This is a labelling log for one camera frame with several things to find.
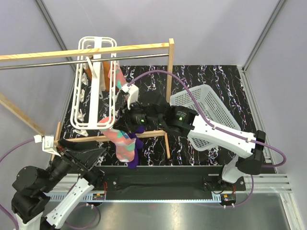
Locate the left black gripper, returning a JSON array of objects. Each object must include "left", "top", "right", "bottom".
[{"left": 41, "top": 137, "right": 106, "bottom": 192}]

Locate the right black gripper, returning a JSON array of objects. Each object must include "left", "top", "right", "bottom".
[{"left": 113, "top": 99, "right": 163, "bottom": 134}]

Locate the pink patterned sock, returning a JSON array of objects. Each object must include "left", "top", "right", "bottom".
[
  {"left": 112, "top": 65, "right": 127, "bottom": 90},
  {"left": 100, "top": 126, "right": 136, "bottom": 162}
]

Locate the purple sock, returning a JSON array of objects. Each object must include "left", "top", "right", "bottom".
[{"left": 128, "top": 126, "right": 145, "bottom": 169}]

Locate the white plastic clip hanger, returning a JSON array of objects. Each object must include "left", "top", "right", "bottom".
[{"left": 70, "top": 36, "right": 117, "bottom": 132}]

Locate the orange sock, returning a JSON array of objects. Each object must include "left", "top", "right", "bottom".
[{"left": 84, "top": 61, "right": 110, "bottom": 92}]

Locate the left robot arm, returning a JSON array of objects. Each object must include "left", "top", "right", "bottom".
[{"left": 12, "top": 139, "right": 104, "bottom": 230}]

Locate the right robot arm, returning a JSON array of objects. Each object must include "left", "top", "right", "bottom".
[{"left": 114, "top": 97, "right": 266, "bottom": 190}]

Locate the metal rack rod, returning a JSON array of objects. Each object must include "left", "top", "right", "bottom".
[{"left": 0, "top": 53, "right": 169, "bottom": 70}]

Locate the white plastic basket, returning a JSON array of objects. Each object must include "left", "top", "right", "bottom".
[{"left": 169, "top": 85, "right": 242, "bottom": 152}]

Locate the black marbled mat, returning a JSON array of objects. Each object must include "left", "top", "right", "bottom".
[{"left": 56, "top": 65, "right": 262, "bottom": 166}]

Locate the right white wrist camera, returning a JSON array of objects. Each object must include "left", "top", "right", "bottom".
[{"left": 121, "top": 83, "right": 139, "bottom": 110}]

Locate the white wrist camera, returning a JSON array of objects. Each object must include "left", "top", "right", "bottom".
[
  {"left": 121, "top": 83, "right": 139, "bottom": 110},
  {"left": 34, "top": 135, "right": 60, "bottom": 156}
]

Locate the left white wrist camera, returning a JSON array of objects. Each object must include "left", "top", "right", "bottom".
[{"left": 34, "top": 135, "right": 60, "bottom": 156}]

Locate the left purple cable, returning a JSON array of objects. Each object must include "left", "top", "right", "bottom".
[{"left": 0, "top": 138, "right": 36, "bottom": 226}]

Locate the purple cable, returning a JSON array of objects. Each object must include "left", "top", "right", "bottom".
[
  {"left": 127, "top": 70, "right": 288, "bottom": 167},
  {"left": 0, "top": 138, "right": 36, "bottom": 226}
]

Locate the wooden clothes rack frame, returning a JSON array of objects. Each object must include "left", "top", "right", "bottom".
[{"left": 0, "top": 38, "right": 175, "bottom": 161}]

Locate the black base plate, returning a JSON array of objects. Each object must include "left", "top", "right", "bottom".
[{"left": 51, "top": 165, "right": 247, "bottom": 201}]

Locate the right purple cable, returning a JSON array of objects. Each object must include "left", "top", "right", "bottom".
[{"left": 127, "top": 70, "right": 288, "bottom": 167}]

